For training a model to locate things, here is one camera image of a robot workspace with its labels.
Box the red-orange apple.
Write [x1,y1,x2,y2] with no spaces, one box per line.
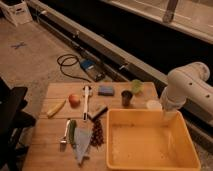
[68,94,80,108]

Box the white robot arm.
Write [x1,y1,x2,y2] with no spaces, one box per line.
[160,62,213,117]

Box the blue sponge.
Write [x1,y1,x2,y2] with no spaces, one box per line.
[98,85,114,96]

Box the dark metal cup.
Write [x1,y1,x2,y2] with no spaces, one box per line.
[121,90,133,106]

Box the green plastic cup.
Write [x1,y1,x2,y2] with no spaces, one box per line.
[131,79,142,94]

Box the dark block brush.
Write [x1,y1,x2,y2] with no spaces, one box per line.
[88,105,108,121]

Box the white round lid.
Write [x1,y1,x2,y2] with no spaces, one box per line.
[146,100,162,110]

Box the green cucumber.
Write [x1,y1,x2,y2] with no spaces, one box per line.
[69,120,77,145]

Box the grey folded cloth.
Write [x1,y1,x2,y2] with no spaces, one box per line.
[74,128,92,164]

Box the yellow banana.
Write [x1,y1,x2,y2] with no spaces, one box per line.
[47,101,66,118]

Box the yellow plastic bin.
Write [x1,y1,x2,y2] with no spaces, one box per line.
[106,109,201,171]

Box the silver metal spatula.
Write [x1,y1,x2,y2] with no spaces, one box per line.
[60,119,70,145]

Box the black chair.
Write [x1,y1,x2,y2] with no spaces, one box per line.
[0,77,36,171]

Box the white cardboard box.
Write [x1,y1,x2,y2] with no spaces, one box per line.
[0,0,32,26]

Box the white handled utensil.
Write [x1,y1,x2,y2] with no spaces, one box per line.
[83,85,92,121]

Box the black cable on floor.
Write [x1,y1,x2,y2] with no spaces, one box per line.
[56,53,92,83]

